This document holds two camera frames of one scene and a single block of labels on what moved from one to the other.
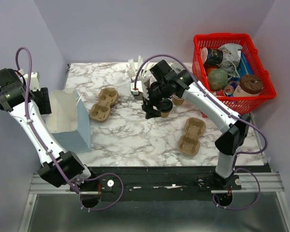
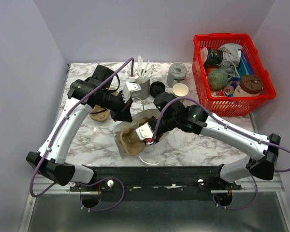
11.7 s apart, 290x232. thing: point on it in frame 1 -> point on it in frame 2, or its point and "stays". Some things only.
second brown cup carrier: (100, 111) stays
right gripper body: (155, 95) -> (165, 124)
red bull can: (228, 90) stays
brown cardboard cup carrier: (189, 143) -> (131, 143)
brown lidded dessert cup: (250, 85) stays
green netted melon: (217, 79) stays
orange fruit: (208, 69) stays
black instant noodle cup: (211, 56) stays
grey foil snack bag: (232, 53) stays
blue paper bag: (70, 120) -> (151, 153)
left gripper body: (43, 105) -> (117, 106)
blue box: (244, 67) stays
